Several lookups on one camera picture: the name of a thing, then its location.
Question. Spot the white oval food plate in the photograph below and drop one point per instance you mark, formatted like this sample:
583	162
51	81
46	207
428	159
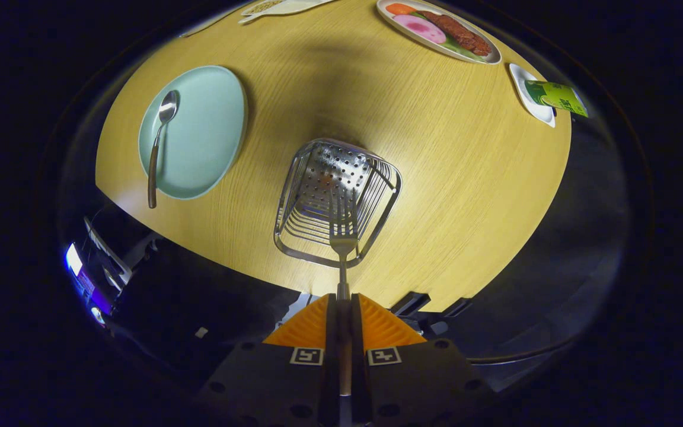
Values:
430	42

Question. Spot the orange carrot slice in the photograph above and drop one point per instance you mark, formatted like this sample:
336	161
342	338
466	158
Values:
401	8

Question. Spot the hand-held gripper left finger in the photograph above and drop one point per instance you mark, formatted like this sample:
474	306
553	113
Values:
270	379

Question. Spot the dark device with blue lights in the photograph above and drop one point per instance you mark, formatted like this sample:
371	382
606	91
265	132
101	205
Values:
101	261

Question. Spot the brown meat slices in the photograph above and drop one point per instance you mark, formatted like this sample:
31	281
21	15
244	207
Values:
457	31

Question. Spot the black bracket under table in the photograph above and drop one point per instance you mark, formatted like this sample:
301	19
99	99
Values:
412	303

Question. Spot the green lettuce leaf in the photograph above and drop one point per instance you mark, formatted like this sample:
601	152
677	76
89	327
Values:
459	51

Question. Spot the pale green plate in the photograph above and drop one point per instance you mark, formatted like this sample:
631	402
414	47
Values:
205	136

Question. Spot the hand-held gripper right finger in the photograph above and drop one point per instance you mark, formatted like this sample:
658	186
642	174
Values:
424	379

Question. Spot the white patterned dish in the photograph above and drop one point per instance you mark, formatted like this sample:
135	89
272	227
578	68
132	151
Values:
282	7

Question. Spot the pink round ham slice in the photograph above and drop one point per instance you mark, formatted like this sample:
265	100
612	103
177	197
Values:
420	28

